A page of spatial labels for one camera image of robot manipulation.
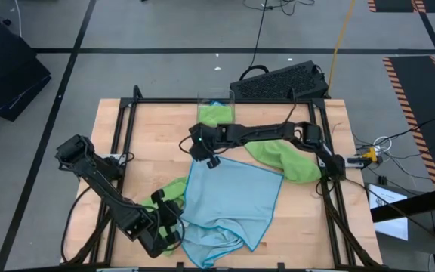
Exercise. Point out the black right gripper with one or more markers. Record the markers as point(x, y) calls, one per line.
point(210, 140)

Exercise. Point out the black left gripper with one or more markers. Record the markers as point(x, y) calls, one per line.
point(164, 226)

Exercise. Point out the green microfiber towel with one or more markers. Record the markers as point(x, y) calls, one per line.
point(170, 192)
point(289, 162)
point(213, 115)

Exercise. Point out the light blue microfiber towel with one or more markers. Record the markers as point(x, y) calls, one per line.
point(217, 102)
point(232, 192)
point(206, 249)

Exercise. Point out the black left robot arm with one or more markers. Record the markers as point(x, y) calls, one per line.
point(104, 189)

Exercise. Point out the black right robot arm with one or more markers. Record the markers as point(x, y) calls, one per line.
point(270, 132)

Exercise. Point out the clear plastic bin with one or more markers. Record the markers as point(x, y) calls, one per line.
point(215, 98)

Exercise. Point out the black perforated computer case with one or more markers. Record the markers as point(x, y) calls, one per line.
point(278, 81)

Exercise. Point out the white-screen monitor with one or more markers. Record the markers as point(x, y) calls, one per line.
point(389, 226)

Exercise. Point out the large black floor case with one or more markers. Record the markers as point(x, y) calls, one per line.
point(6, 75)

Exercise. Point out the hazard-striped black floor mat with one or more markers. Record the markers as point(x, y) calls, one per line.
point(391, 4)
point(417, 94)

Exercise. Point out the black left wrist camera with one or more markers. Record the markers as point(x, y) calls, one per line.
point(173, 215)

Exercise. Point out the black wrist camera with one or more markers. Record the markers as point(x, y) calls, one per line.
point(173, 215)
point(201, 139)

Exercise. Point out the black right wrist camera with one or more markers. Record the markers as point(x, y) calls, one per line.
point(201, 139)

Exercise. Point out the black neighbouring rig frame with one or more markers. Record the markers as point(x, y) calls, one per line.
point(414, 204)

